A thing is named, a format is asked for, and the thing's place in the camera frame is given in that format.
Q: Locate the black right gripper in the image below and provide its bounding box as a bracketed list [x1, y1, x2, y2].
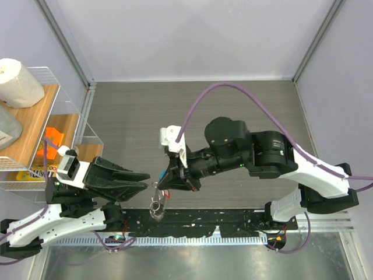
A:
[159, 145, 248, 193]

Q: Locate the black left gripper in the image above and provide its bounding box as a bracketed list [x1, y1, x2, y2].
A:
[80, 155, 153, 205]

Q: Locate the blue key tag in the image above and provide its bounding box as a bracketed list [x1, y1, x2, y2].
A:
[159, 170, 166, 182]

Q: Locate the key with red tag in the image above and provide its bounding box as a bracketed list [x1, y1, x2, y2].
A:
[161, 190, 171, 199]

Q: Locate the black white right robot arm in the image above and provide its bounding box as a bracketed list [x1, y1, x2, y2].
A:
[158, 117, 359, 230]

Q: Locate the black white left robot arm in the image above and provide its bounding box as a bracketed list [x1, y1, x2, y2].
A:
[1, 156, 150, 261]

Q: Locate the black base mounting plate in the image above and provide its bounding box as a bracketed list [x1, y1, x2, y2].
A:
[124, 208, 298, 238]

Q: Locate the orange candy box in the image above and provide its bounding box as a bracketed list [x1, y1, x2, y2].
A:
[36, 127, 65, 160]

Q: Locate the yellow m&m's bag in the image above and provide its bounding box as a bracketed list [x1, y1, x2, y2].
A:
[15, 164, 58, 181]

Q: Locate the white paper towel roll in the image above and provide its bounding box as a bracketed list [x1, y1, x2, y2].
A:
[1, 58, 45, 109]

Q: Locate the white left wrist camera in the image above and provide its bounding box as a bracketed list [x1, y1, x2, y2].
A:
[56, 145, 90, 189]

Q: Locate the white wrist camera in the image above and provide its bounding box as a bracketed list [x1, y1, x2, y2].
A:
[159, 125, 188, 168]
[56, 145, 90, 189]

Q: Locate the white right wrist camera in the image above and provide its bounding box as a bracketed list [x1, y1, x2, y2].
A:
[159, 125, 188, 168]

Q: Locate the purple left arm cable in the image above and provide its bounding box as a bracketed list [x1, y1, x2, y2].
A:
[0, 136, 66, 266]

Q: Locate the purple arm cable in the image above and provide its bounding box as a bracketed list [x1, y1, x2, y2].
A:
[176, 82, 373, 193]
[0, 136, 66, 266]

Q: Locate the white wire wooden shelf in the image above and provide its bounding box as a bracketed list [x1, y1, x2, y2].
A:
[1, 66, 104, 202]

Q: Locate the slotted white cable duct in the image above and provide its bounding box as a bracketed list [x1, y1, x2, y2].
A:
[54, 233, 268, 247]

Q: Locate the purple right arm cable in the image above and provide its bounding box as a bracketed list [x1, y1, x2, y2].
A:
[176, 82, 373, 193]

